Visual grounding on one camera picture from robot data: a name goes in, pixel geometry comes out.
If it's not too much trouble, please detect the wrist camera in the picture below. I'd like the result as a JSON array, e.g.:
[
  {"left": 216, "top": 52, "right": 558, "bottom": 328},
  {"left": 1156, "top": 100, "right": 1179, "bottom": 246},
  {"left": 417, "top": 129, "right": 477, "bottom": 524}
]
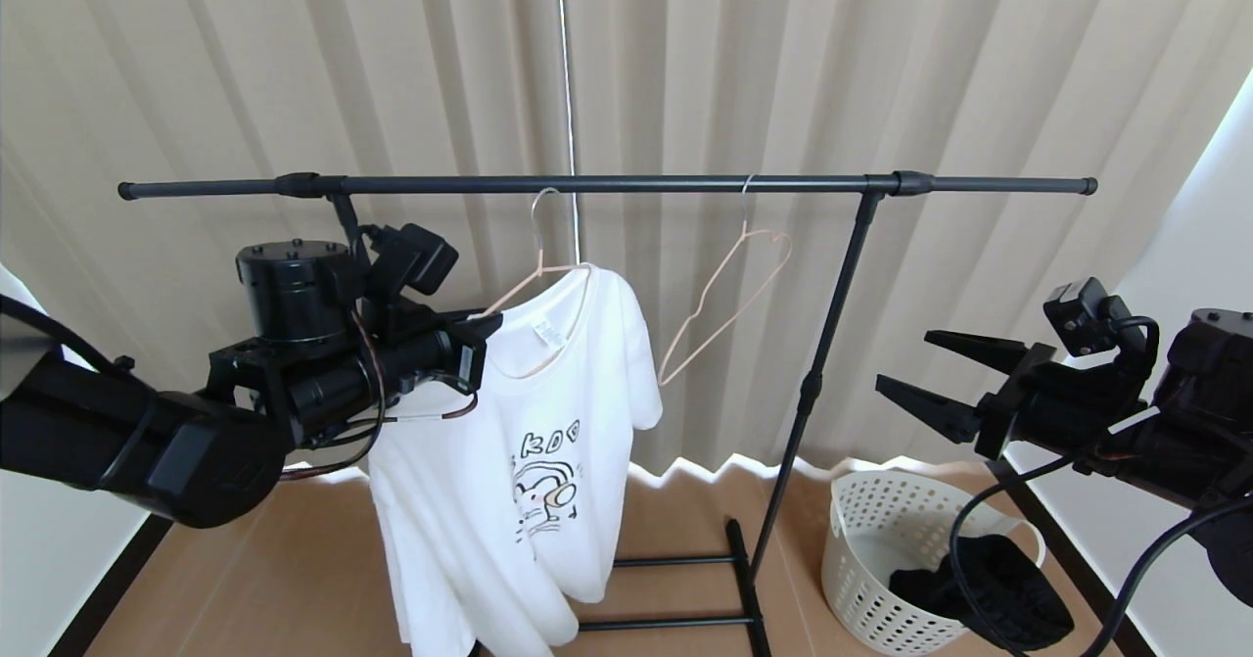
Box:
[
  {"left": 1043, "top": 278, "right": 1161, "bottom": 359},
  {"left": 367, "top": 223, "right": 461, "bottom": 301}
]

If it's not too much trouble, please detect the white printed t-shirt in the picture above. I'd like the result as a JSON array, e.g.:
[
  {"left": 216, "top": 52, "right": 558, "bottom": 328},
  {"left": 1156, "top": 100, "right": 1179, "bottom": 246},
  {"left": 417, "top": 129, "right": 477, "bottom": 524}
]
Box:
[{"left": 367, "top": 263, "right": 665, "bottom": 657}]

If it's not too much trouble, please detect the black clothes rack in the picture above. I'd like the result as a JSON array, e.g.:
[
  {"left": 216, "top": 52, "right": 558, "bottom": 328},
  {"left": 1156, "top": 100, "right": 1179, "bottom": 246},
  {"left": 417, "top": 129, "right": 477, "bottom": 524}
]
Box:
[{"left": 117, "top": 172, "right": 1099, "bottom": 657}]

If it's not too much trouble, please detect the white laundry basket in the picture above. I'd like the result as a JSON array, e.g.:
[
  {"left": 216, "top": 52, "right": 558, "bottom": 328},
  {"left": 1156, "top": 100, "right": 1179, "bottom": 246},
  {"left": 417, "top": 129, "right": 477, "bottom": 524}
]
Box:
[{"left": 820, "top": 456, "right": 1046, "bottom": 656}]

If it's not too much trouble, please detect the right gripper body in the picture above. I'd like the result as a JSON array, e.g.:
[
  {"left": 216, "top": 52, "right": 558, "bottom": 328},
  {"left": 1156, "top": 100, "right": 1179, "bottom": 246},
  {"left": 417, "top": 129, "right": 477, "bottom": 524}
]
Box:
[{"left": 976, "top": 346, "right": 1246, "bottom": 511}]

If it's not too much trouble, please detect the beige curtain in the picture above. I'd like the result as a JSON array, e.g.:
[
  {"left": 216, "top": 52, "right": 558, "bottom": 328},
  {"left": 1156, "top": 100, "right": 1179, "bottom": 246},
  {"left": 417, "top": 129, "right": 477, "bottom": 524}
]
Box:
[{"left": 0, "top": 0, "right": 1253, "bottom": 487}]

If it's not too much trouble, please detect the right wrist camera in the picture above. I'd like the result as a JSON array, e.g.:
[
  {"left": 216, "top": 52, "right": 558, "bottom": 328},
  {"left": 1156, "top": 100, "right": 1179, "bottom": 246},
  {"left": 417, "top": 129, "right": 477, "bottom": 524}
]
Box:
[{"left": 1043, "top": 278, "right": 1161, "bottom": 359}]

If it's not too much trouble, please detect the black cable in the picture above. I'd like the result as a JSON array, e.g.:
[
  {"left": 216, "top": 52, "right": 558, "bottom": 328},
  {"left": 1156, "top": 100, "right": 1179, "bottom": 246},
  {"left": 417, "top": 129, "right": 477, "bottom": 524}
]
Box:
[
  {"left": 948, "top": 451, "right": 1253, "bottom": 657},
  {"left": 0, "top": 295, "right": 118, "bottom": 374}
]

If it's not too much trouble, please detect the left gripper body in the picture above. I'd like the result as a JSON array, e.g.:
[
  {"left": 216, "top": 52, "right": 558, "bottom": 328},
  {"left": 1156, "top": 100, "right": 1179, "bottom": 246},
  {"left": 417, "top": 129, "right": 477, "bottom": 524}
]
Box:
[{"left": 291, "top": 316, "right": 488, "bottom": 440}]

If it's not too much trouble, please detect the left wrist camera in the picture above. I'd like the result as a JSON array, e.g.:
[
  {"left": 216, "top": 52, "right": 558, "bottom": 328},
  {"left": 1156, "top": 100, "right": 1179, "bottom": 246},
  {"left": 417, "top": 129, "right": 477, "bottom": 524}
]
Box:
[{"left": 367, "top": 223, "right": 461, "bottom": 301}]

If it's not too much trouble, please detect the pink clothes hanger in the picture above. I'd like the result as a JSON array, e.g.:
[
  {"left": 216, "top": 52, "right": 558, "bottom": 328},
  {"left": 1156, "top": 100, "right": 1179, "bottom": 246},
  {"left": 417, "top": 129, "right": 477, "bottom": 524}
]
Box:
[
  {"left": 480, "top": 187, "right": 593, "bottom": 379},
  {"left": 658, "top": 175, "right": 794, "bottom": 386}
]

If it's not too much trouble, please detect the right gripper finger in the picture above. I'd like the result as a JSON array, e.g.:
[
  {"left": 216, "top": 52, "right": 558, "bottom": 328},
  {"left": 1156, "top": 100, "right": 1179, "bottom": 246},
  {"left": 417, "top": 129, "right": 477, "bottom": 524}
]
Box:
[
  {"left": 925, "top": 330, "right": 1031, "bottom": 376},
  {"left": 874, "top": 375, "right": 983, "bottom": 445}
]

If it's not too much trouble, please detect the black garment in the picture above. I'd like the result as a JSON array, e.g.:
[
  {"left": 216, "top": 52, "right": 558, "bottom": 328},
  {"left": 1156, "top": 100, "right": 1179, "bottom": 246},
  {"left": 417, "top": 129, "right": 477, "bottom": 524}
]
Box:
[{"left": 888, "top": 534, "right": 1075, "bottom": 651}]

